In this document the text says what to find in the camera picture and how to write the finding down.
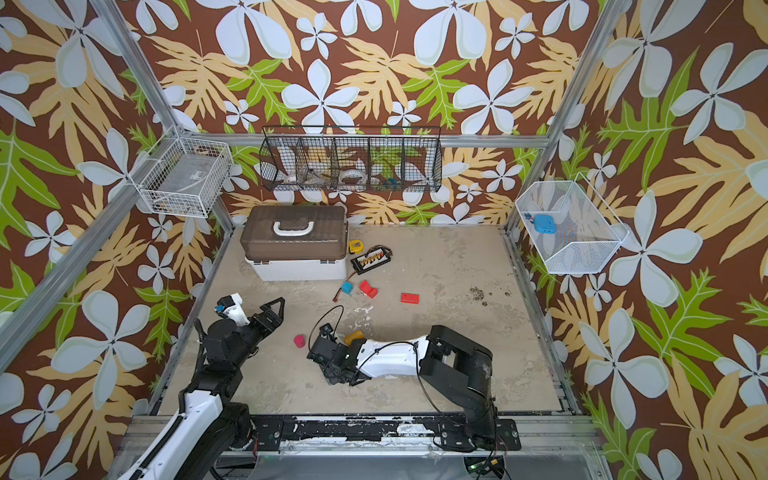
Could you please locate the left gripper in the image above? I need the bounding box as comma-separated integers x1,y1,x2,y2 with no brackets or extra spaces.
231,296,283,371

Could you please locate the red rectangular block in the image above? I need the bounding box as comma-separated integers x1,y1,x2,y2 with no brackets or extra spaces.
401,293,420,305

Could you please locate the orange cylinder block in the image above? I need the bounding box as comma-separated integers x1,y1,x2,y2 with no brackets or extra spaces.
344,330,365,346

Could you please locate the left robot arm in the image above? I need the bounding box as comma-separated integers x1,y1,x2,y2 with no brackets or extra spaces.
121,294,285,479

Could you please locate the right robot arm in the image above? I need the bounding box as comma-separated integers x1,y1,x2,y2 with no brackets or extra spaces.
307,324,497,452

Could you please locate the red arch block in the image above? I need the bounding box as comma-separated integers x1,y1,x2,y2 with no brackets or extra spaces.
359,280,379,299

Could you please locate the brown lid white toolbox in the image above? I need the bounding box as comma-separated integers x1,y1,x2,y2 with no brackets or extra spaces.
240,205,348,282

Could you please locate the black charging board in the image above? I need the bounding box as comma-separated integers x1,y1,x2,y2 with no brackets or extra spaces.
351,245,393,275

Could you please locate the yellow tape measure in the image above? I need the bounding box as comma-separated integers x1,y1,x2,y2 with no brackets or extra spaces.
348,240,364,255

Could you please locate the blue object in basket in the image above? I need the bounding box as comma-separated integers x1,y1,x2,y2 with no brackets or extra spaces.
533,214,557,235

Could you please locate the white mesh basket right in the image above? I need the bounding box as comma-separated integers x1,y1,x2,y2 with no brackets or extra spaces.
515,176,630,276

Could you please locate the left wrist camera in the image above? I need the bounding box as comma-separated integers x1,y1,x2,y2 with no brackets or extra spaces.
215,293,248,326

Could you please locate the red black cable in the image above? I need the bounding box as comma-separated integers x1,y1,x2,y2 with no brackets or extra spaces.
332,271,359,303

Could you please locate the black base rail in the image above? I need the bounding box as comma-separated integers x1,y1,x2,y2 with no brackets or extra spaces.
251,414,484,453

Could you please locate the white wire basket left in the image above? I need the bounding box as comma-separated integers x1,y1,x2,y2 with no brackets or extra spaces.
134,134,233,218

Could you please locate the black wire wall basket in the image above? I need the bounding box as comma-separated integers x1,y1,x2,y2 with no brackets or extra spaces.
257,126,444,193

